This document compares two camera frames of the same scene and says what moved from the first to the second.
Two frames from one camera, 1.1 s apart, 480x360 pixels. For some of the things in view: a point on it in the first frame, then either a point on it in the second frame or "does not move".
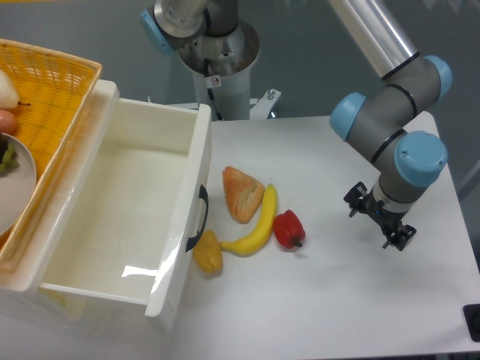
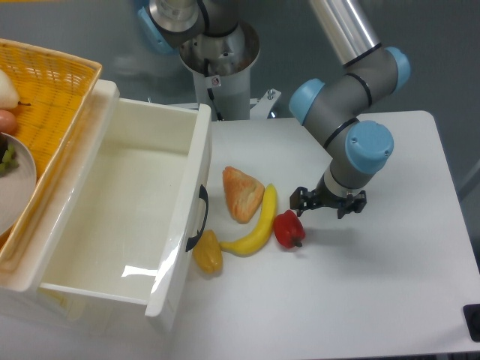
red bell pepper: [288, 229] does not move
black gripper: [388, 220] to [302, 199]
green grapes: [10, 162] does not move
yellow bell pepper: [208, 253] does not move
